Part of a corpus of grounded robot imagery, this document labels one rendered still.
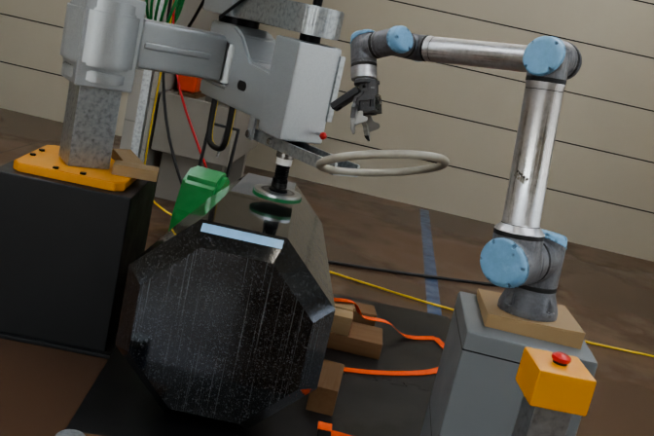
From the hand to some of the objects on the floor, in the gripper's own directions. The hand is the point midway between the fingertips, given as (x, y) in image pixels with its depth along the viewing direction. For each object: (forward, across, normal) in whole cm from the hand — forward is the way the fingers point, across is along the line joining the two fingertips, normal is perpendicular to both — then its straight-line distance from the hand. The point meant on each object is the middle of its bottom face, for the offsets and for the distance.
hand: (359, 138), depth 270 cm
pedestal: (+64, +54, +177) cm, 196 cm away
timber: (+101, +85, +52) cm, 142 cm away
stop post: (+166, -58, -37) cm, 179 cm away
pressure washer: (+31, +186, +190) cm, 268 cm away
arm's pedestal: (+141, +29, -22) cm, 146 cm away
